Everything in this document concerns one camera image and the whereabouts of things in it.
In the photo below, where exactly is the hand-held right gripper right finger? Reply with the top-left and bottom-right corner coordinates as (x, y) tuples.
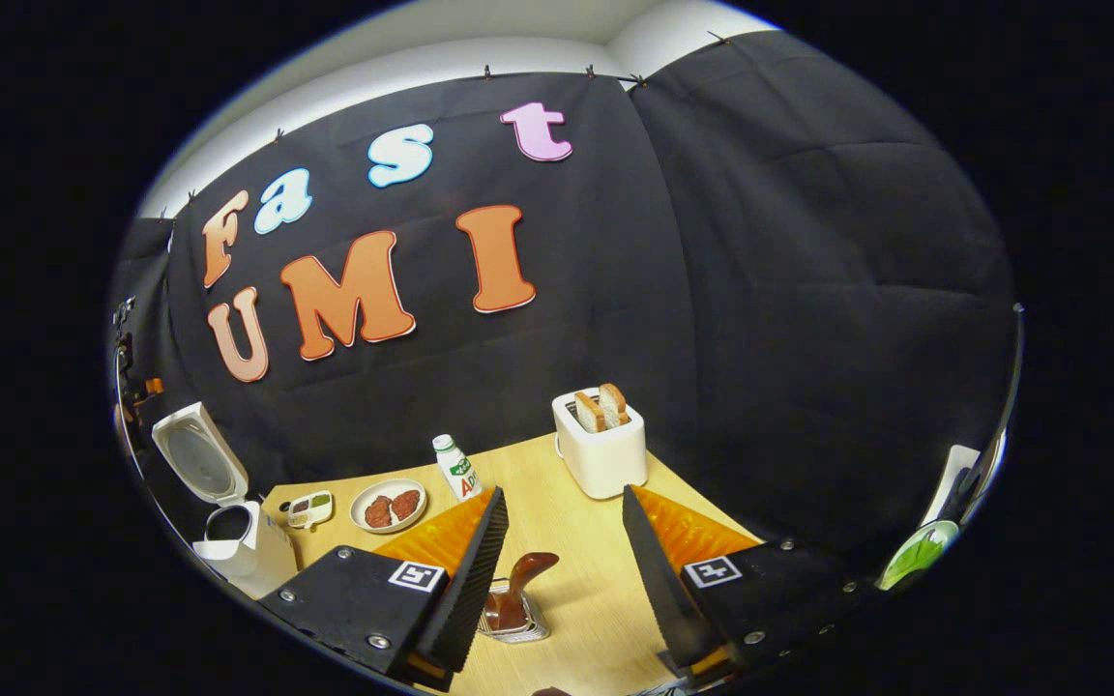
(622, 483), (882, 689)

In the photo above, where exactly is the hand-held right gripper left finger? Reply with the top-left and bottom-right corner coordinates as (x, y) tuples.
(257, 486), (511, 692)

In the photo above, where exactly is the dark brown wooden spoon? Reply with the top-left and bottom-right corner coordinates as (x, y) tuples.
(484, 552), (560, 631)

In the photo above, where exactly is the white rice cooker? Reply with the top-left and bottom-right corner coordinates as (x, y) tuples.
(150, 400), (300, 601)

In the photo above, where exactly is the white green-label drink bottle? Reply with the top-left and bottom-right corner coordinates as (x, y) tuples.
(432, 434), (484, 502)

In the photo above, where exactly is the white round plate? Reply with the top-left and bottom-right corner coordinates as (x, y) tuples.
(350, 478), (429, 536)

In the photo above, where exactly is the white toaster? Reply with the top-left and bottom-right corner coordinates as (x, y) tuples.
(552, 387), (648, 501)

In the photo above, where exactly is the white divided bean dish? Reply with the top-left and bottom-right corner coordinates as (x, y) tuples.
(286, 491), (336, 531)

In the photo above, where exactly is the green rounded object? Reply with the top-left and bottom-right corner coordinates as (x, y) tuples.
(878, 519), (960, 592)

